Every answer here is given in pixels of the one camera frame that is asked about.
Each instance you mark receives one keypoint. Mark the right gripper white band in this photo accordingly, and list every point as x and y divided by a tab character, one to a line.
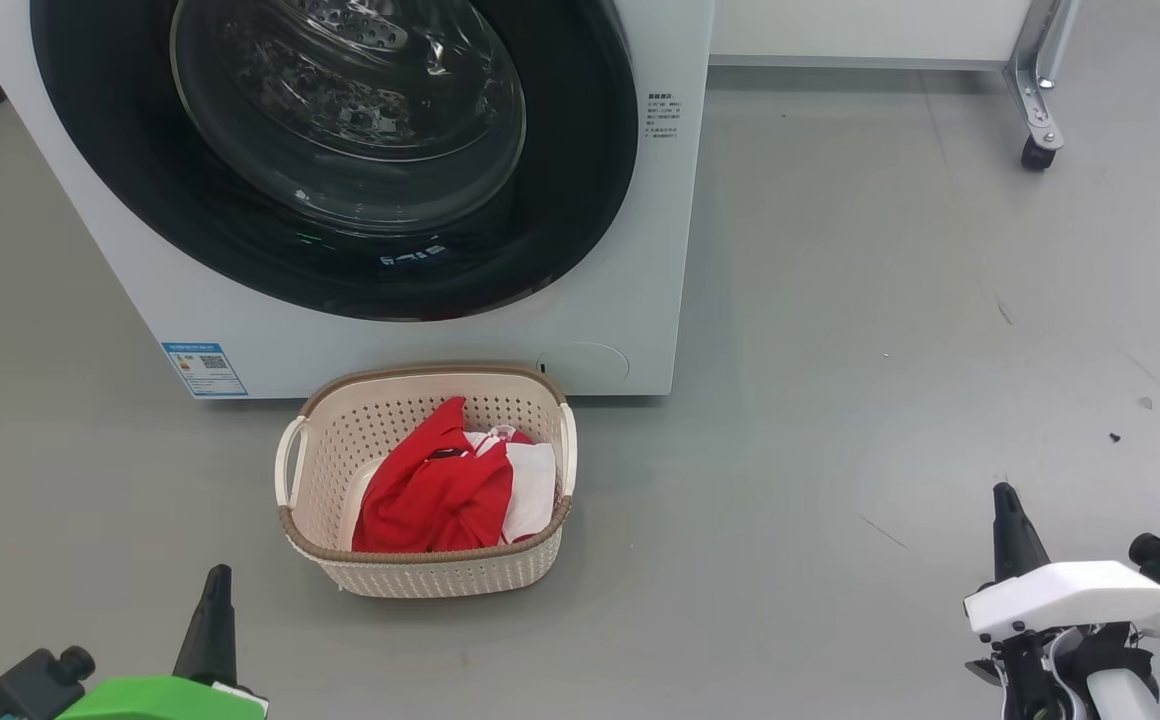
1080	595

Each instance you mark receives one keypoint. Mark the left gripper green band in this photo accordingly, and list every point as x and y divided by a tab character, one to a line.
160	700

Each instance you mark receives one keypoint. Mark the red garment with white tag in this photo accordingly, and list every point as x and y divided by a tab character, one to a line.
430	500

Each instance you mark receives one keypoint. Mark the red and white garment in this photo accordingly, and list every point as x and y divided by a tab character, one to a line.
530	490

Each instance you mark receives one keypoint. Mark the black round glass machine door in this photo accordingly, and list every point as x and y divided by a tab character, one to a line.
560	200

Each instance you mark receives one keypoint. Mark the cream perforated laundry basket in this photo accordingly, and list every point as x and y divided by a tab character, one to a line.
340	450

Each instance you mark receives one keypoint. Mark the white front-load washing machine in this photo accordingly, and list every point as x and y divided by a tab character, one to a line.
660	250

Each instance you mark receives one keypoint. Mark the blue white energy label sticker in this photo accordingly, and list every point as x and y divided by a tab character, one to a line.
205	370

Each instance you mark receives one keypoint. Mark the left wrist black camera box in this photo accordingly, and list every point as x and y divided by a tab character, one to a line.
30	685

